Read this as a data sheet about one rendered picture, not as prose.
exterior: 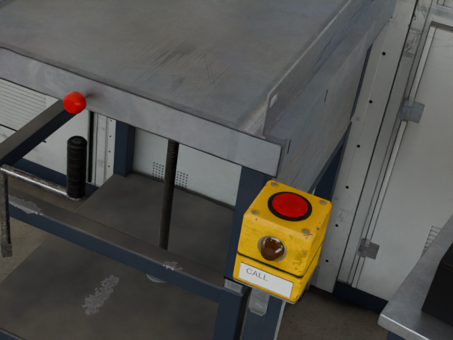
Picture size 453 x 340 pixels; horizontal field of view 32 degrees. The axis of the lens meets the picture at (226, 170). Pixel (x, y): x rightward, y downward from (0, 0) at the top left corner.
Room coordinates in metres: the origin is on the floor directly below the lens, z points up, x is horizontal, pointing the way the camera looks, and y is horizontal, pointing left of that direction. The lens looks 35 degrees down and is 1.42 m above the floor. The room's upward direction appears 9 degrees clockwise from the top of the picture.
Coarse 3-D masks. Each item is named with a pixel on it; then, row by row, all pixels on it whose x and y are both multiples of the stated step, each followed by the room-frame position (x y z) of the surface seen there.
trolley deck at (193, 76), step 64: (64, 0) 1.23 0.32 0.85; (128, 0) 1.27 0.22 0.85; (192, 0) 1.32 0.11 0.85; (256, 0) 1.36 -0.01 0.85; (320, 0) 1.41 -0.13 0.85; (384, 0) 1.46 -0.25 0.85; (0, 64) 1.04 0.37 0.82; (64, 64) 1.01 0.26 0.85; (128, 64) 1.04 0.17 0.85; (192, 64) 1.08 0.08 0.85; (256, 64) 1.11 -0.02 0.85; (192, 128) 0.93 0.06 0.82
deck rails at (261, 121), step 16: (0, 0) 1.19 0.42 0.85; (352, 0) 1.27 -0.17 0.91; (368, 0) 1.41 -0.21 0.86; (336, 16) 1.18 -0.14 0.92; (352, 16) 1.30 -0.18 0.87; (336, 32) 1.21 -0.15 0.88; (320, 48) 1.12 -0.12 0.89; (336, 48) 1.21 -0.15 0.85; (304, 64) 1.04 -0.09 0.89; (320, 64) 1.14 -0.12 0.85; (288, 80) 0.97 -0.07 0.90; (304, 80) 1.06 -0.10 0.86; (272, 96) 0.91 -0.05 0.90; (288, 96) 0.99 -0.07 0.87; (256, 112) 0.96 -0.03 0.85; (272, 112) 0.93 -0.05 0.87; (240, 128) 0.91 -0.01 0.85; (256, 128) 0.91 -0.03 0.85; (272, 128) 0.92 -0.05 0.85
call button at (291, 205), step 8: (272, 200) 0.69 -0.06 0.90; (280, 200) 0.69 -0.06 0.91; (288, 200) 0.69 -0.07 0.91; (296, 200) 0.69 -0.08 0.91; (304, 200) 0.70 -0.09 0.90; (280, 208) 0.67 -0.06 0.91; (288, 208) 0.67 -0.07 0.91; (296, 208) 0.68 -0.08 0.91; (304, 208) 0.68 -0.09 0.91; (288, 216) 0.67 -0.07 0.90; (296, 216) 0.67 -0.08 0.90
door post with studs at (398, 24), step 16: (400, 0) 1.53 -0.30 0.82; (400, 16) 1.53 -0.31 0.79; (400, 32) 1.52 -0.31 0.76; (384, 48) 1.53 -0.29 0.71; (400, 48) 1.52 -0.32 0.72; (384, 64) 1.53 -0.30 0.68; (384, 80) 1.53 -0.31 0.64; (384, 96) 1.52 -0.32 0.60; (368, 112) 1.53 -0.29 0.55; (368, 128) 1.53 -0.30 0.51; (368, 144) 1.52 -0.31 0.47; (368, 160) 1.52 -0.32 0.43; (352, 176) 1.53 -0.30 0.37; (352, 192) 1.53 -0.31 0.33; (352, 208) 1.52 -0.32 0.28; (336, 224) 1.53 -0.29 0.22; (336, 240) 1.53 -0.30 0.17; (336, 256) 1.52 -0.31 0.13; (320, 272) 1.53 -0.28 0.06; (336, 272) 1.52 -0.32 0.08; (320, 288) 1.53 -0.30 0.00
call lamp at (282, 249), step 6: (264, 240) 0.65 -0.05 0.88; (270, 240) 0.64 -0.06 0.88; (276, 240) 0.65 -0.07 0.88; (258, 246) 0.65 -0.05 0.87; (264, 246) 0.64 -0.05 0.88; (270, 246) 0.64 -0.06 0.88; (276, 246) 0.64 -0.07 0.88; (282, 246) 0.64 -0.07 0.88; (264, 252) 0.64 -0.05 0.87; (270, 252) 0.64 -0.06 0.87; (276, 252) 0.64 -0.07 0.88; (282, 252) 0.64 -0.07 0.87; (264, 258) 0.64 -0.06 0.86; (270, 258) 0.63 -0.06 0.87; (276, 258) 0.64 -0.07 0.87; (282, 258) 0.64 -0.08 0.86
